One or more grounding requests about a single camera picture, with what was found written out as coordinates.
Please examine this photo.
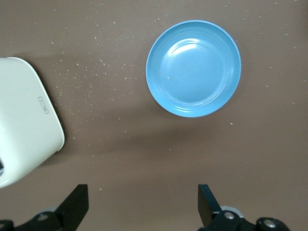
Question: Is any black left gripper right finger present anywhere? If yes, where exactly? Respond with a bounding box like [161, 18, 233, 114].
[197, 184, 289, 231]

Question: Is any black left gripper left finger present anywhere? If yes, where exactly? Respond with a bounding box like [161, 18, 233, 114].
[0, 184, 89, 231]

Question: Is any blue plate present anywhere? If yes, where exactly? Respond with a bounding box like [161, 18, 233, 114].
[145, 20, 242, 118]

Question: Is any brown table cover sheet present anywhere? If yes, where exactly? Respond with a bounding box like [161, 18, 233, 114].
[0, 0, 308, 231]

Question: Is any white toaster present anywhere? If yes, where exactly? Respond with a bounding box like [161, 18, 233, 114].
[0, 57, 65, 190]

